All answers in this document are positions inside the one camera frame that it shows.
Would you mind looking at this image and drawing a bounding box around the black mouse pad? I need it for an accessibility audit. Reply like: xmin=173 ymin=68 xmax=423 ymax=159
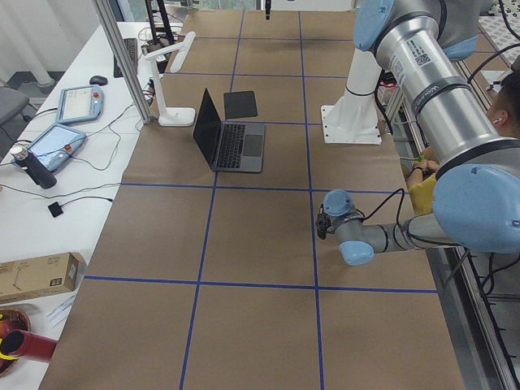
xmin=223 ymin=90 xmax=258 ymax=119

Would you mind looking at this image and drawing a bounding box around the cardboard box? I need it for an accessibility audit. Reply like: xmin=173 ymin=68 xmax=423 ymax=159
xmin=1 ymin=252 xmax=85 ymax=304

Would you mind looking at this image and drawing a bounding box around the small black square device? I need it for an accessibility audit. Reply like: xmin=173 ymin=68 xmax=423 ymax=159
xmin=47 ymin=201 xmax=63 ymax=218

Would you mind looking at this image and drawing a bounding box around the blue teach pendant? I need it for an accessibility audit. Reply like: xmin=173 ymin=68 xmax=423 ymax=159
xmin=56 ymin=84 xmax=104 ymax=124
xmin=28 ymin=123 xmax=87 ymax=172

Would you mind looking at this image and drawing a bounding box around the green handled tool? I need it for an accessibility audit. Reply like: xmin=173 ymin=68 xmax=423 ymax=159
xmin=413 ymin=154 xmax=427 ymax=164

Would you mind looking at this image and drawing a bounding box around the blue teach pendant far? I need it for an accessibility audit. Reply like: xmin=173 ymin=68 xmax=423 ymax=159
xmin=56 ymin=84 xmax=104 ymax=124

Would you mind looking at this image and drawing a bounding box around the black computer mouse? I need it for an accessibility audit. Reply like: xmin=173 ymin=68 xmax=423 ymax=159
xmin=89 ymin=75 xmax=108 ymax=86

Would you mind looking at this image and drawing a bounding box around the person in yellow shirt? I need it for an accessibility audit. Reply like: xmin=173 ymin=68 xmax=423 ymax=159
xmin=407 ymin=67 xmax=520 ymax=216

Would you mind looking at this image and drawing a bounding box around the wicker basket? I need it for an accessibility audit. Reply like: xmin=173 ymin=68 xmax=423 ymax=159
xmin=0 ymin=307 xmax=33 ymax=377

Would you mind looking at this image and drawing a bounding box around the black keyboard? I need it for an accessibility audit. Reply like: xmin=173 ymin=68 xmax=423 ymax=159
xmin=113 ymin=37 xmax=138 ymax=79

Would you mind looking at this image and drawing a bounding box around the black water bottle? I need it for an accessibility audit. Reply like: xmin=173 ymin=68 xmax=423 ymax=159
xmin=10 ymin=145 xmax=57 ymax=189

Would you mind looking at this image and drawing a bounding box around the white desk lamp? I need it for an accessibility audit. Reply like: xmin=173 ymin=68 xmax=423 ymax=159
xmin=144 ymin=31 xmax=196 ymax=127

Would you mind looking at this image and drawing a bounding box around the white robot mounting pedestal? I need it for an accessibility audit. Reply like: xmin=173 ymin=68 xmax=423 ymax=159
xmin=320 ymin=49 xmax=382 ymax=145

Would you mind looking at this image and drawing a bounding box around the red cylinder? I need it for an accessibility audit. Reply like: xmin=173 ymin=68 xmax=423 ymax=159
xmin=1 ymin=330 xmax=58 ymax=362

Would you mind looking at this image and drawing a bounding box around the grey laptop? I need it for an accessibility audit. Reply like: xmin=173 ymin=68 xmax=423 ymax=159
xmin=193 ymin=89 xmax=266 ymax=173

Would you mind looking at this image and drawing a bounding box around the aluminium frame post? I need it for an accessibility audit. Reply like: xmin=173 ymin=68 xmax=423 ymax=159
xmin=93 ymin=0 xmax=151 ymax=124

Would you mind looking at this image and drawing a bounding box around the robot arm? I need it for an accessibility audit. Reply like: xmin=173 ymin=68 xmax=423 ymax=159
xmin=323 ymin=1 xmax=519 ymax=266

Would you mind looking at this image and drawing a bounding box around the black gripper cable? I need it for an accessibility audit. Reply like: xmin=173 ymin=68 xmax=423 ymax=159
xmin=315 ymin=187 xmax=407 ymax=241

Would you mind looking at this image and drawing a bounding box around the blue teach pendant near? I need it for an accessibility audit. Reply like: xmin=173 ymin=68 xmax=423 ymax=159
xmin=28 ymin=123 xmax=87 ymax=172

